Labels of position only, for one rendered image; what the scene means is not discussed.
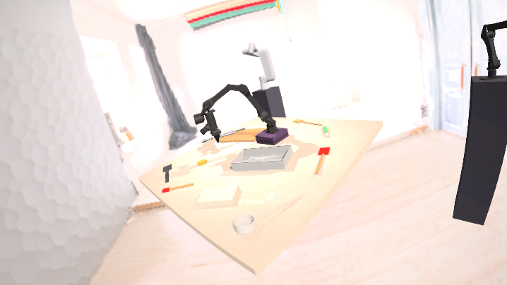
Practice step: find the orange flat board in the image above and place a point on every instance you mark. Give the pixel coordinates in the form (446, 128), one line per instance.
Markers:
(246, 135)

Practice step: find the red spatula with wooden handle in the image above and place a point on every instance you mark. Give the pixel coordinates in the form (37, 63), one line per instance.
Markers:
(322, 152)

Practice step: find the white measuring scoop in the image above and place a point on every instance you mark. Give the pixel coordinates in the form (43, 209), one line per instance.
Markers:
(245, 223)

